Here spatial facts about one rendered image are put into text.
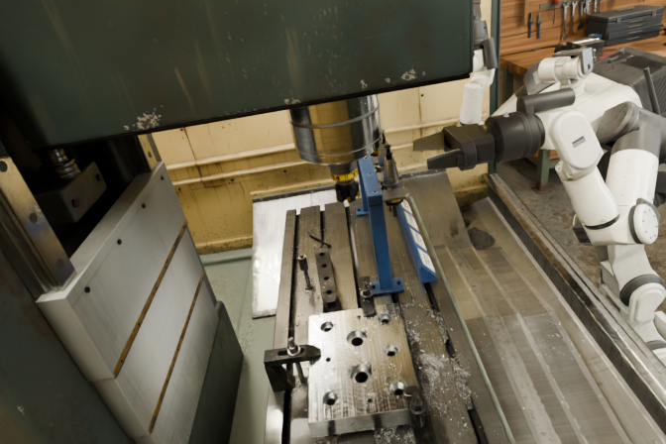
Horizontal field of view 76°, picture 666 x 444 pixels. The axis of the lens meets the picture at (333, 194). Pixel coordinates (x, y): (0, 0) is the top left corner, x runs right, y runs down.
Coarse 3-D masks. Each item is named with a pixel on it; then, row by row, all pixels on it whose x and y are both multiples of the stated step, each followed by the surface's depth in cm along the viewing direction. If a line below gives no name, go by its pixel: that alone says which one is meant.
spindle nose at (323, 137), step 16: (368, 96) 68; (288, 112) 71; (304, 112) 68; (320, 112) 67; (336, 112) 66; (352, 112) 67; (368, 112) 69; (304, 128) 69; (320, 128) 68; (336, 128) 68; (352, 128) 68; (368, 128) 70; (304, 144) 71; (320, 144) 70; (336, 144) 69; (352, 144) 69; (368, 144) 71; (304, 160) 74; (320, 160) 71; (336, 160) 71; (352, 160) 71
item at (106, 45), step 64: (0, 0) 53; (64, 0) 53; (128, 0) 54; (192, 0) 54; (256, 0) 54; (320, 0) 55; (384, 0) 55; (448, 0) 55; (0, 64) 57; (64, 64) 57; (128, 64) 57; (192, 64) 58; (256, 64) 58; (320, 64) 58; (384, 64) 59; (448, 64) 59; (64, 128) 61; (128, 128) 62
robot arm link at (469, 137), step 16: (448, 128) 82; (464, 128) 81; (480, 128) 80; (496, 128) 78; (512, 128) 76; (448, 144) 84; (464, 144) 75; (480, 144) 76; (496, 144) 78; (512, 144) 77; (464, 160) 76; (480, 160) 77; (496, 160) 81
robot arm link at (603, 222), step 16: (592, 176) 80; (576, 192) 82; (592, 192) 81; (608, 192) 82; (576, 208) 84; (592, 208) 82; (608, 208) 81; (624, 208) 85; (576, 224) 90; (592, 224) 84; (608, 224) 83; (624, 224) 82; (592, 240) 87; (608, 240) 84; (624, 240) 83
